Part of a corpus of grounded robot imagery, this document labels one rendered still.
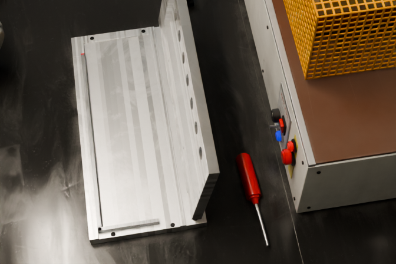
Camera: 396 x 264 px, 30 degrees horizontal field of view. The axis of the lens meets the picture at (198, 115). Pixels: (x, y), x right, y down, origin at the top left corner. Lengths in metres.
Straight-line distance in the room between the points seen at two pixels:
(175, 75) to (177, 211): 0.25
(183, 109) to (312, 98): 0.24
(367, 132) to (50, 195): 0.58
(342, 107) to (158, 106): 0.38
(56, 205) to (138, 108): 0.24
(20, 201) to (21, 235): 0.07
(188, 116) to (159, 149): 0.10
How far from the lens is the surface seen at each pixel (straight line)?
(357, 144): 1.20
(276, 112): 1.32
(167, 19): 1.44
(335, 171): 1.21
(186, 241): 1.32
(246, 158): 1.36
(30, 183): 1.40
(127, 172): 1.36
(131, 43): 1.51
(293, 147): 1.23
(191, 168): 1.27
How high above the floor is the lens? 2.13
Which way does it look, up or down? 59 degrees down
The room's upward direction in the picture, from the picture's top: 2 degrees counter-clockwise
